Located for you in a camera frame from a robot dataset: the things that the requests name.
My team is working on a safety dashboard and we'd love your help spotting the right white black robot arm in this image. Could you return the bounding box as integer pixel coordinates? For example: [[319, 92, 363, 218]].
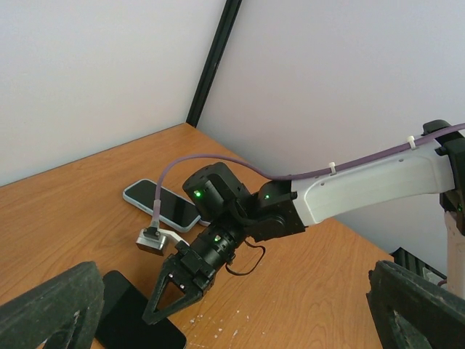
[[137, 120, 464, 324]]

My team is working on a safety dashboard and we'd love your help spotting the black smartphone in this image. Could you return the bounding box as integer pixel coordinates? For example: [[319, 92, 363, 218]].
[[95, 270, 187, 349]]

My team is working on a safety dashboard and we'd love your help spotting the black frame post right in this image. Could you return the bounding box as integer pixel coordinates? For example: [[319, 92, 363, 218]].
[[186, 0, 242, 128]]

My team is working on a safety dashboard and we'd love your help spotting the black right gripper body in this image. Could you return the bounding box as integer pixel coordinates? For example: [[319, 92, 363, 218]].
[[175, 241, 217, 297]]

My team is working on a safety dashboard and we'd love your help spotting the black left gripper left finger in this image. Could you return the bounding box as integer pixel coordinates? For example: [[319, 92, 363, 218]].
[[1, 261, 104, 348]]

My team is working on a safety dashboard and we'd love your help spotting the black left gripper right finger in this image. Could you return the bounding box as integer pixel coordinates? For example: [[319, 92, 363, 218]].
[[366, 260, 464, 348]]

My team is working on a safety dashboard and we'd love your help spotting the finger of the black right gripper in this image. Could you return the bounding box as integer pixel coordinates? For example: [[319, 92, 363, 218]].
[[142, 256, 203, 324]]

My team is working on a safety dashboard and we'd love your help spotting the phone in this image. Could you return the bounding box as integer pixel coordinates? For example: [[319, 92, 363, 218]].
[[122, 179, 201, 233], [198, 219, 211, 227]]

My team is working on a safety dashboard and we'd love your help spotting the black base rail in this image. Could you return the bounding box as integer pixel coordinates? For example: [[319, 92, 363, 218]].
[[391, 247, 447, 288]]

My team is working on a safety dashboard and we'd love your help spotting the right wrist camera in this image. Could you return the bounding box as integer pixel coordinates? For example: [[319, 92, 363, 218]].
[[136, 227, 188, 256]]

